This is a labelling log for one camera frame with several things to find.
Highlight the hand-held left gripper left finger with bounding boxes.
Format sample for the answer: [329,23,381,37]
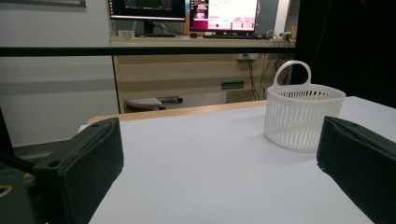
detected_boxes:
[31,117,124,224]

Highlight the grey framed board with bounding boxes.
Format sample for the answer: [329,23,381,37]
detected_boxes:
[0,0,87,8]

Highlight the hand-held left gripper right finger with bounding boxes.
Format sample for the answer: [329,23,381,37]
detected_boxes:
[316,115,396,224]

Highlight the black curtain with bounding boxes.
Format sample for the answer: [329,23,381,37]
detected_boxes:
[292,0,396,109]

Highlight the black horizontal frame bar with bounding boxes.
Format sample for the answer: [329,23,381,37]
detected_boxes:
[0,46,296,58]

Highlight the light wooden office desk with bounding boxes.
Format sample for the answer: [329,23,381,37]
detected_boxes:
[110,35,297,114]

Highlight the black keyboard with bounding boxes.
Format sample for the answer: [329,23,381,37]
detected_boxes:
[202,33,257,40]

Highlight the white power strip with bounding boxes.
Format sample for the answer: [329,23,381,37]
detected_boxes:
[236,53,260,62]

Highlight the white plastic basket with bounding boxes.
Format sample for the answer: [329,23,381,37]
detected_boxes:
[263,60,347,151]

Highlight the dark screen monitor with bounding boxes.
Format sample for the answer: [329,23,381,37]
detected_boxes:
[107,0,187,38]

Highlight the white cabinet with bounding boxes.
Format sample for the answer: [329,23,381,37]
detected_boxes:
[0,6,120,147]

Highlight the black desk cables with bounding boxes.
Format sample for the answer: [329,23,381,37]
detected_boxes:
[245,55,293,101]

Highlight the pink screen monitor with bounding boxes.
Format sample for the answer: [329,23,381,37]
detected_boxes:
[189,0,260,35]

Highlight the grey chair base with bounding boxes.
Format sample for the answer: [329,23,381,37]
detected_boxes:
[125,96,184,112]

